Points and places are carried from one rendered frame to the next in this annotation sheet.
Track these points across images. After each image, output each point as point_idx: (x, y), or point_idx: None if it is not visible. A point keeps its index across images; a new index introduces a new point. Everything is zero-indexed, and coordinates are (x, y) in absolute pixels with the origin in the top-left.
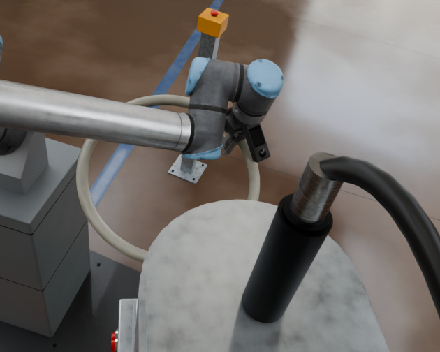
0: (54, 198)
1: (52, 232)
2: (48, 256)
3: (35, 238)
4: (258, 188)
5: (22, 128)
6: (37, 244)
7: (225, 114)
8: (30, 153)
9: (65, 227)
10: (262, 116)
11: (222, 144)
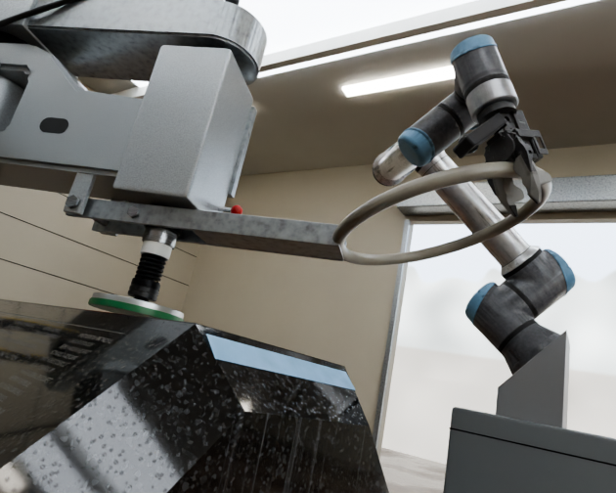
0: (509, 433)
1: (487, 487)
2: None
3: (453, 442)
4: (427, 175)
5: (382, 168)
6: (453, 459)
7: (442, 108)
8: (526, 371)
9: None
10: (472, 94)
11: (420, 130)
